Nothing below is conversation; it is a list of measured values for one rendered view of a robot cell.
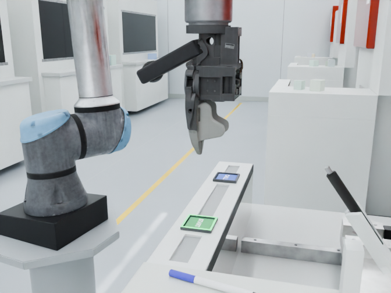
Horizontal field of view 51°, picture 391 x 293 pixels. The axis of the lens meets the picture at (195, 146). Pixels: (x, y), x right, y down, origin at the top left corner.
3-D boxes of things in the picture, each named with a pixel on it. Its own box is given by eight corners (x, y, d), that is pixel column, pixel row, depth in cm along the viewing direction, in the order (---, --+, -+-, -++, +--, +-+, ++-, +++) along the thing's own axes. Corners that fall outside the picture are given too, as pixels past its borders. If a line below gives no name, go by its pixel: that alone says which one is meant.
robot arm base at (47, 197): (10, 214, 98) (3, 174, 96) (50, 193, 112) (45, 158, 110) (64, 218, 93) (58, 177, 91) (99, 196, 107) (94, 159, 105)
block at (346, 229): (380, 234, 88) (381, 221, 87) (383, 241, 85) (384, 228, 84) (340, 229, 90) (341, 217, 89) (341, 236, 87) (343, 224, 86)
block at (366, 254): (386, 252, 80) (388, 238, 80) (390, 261, 77) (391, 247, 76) (343, 247, 82) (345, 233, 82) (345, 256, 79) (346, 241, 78)
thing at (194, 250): (251, 211, 114) (253, 163, 110) (204, 354, 62) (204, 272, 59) (218, 207, 116) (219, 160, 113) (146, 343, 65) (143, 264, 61)
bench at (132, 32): (170, 101, 859) (169, 0, 808) (137, 117, 691) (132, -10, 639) (123, 99, 886) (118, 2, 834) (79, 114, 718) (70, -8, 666)
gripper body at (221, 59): (234, 106, 63) (235, 24, 60) (180, 103, 65) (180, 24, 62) (241, 99, 70) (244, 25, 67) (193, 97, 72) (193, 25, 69)
